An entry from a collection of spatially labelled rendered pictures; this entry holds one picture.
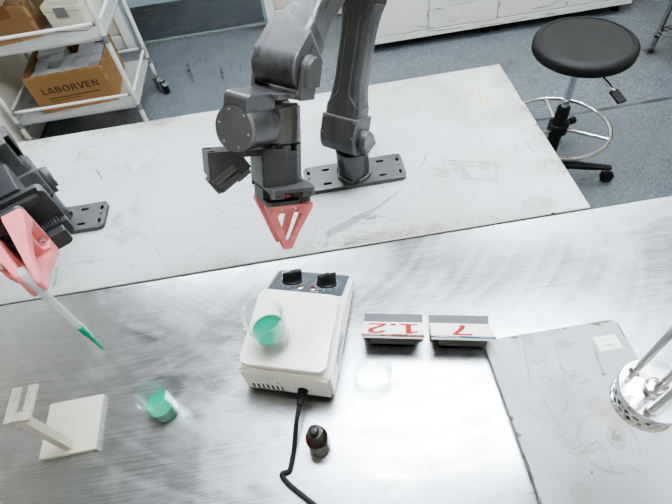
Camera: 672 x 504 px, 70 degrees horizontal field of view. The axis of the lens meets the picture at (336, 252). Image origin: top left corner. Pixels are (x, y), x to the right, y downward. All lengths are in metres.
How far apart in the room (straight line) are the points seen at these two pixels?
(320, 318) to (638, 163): 2.06
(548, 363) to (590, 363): 0.06
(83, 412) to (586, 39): 1.81
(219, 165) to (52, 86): 2.27
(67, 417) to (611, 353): 0.79
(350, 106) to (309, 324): 0.38
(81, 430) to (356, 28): 0.73
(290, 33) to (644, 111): 2.37
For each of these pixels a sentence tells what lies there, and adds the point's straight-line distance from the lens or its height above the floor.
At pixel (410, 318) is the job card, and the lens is 0.76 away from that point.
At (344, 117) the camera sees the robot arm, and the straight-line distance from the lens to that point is 0.85.
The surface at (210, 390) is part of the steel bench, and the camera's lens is 0.76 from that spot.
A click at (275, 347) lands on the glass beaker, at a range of 0.64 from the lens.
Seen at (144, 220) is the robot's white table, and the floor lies 0.90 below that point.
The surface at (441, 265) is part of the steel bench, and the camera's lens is 0.83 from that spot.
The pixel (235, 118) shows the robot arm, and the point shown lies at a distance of 0.61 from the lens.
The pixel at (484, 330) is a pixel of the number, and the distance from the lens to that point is 0.74.
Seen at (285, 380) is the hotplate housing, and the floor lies 0.95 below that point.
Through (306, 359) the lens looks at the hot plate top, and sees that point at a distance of 0.65.
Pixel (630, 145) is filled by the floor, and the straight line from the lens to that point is 2.64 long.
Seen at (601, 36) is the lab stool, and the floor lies 0.64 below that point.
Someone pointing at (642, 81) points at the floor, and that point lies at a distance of 3.08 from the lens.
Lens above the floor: 1.57
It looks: 52 degrees down
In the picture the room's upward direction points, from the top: 9 degrees counter-clockwise
